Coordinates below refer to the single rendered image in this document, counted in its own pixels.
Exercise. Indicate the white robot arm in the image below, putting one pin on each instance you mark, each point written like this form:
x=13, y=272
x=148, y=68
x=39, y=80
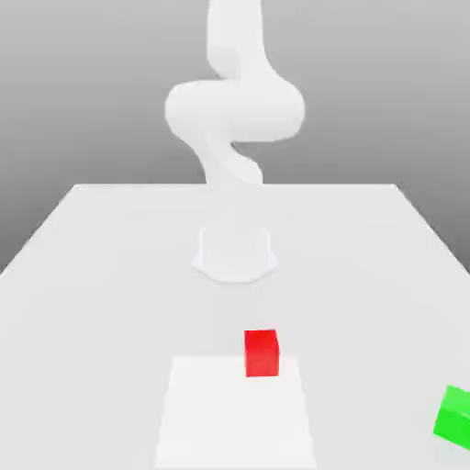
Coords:
x=235, y=110

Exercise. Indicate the small red cube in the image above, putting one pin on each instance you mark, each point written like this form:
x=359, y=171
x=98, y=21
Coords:
x=261, y=354

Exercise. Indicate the small green cube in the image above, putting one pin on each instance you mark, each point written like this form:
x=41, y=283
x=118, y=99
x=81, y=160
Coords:
x=454, y=418

